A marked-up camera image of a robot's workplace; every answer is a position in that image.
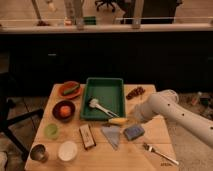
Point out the yellow banana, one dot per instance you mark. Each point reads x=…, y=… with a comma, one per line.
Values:
x=118, y=121

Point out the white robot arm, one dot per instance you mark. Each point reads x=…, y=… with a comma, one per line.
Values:
x=166, y=104

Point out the green plastic tray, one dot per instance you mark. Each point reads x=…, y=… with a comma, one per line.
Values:
x=110, y=94

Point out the white plastic utensil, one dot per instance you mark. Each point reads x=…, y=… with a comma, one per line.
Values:
x=94, y=103

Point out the green cucumber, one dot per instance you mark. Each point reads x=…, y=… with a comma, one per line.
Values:
x=71, y=90

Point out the bunch of dark grapes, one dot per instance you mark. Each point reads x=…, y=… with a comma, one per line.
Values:
x=135, y=92

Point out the orange plate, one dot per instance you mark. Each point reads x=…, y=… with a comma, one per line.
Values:
x=67, y=85

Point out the grey folded cloth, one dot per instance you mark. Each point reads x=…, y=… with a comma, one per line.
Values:
x=112, y=134

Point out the orange fruit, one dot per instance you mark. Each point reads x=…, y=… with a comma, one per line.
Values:
x=65, y=111

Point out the blue sponge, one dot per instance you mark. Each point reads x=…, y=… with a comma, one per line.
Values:
x=133, y=132

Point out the dark red bowl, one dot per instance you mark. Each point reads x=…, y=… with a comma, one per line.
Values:
x=56, y=110

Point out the dark rectangular box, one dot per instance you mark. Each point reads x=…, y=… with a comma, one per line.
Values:
x=87, y=137

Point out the small green cup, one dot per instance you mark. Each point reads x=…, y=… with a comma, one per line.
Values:
x=51, y=131

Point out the metal fork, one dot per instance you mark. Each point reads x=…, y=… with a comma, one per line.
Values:
x=153, y=150

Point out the white bowl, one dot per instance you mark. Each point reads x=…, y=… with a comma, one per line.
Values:
x=67, y=151

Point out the black office chair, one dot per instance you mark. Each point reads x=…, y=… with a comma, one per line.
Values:
x=99, y=3

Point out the metal cup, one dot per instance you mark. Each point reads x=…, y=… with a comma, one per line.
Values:
x=39, y=153

